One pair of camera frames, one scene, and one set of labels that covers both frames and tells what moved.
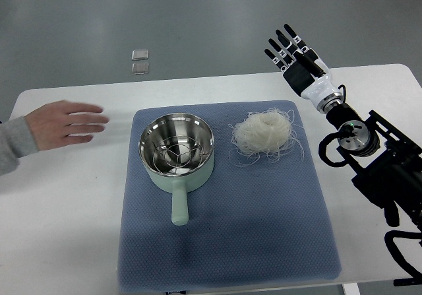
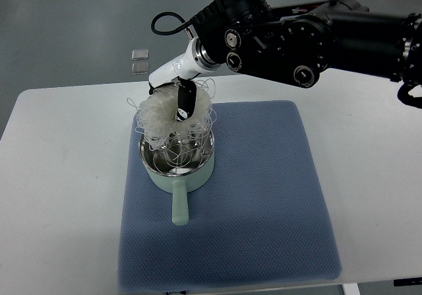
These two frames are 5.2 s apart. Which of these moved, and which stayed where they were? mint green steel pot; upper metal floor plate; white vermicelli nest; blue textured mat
Moved: white vermicelli nest
Stayed: upper metal floor plate; blue textured mat; mint green steel pot
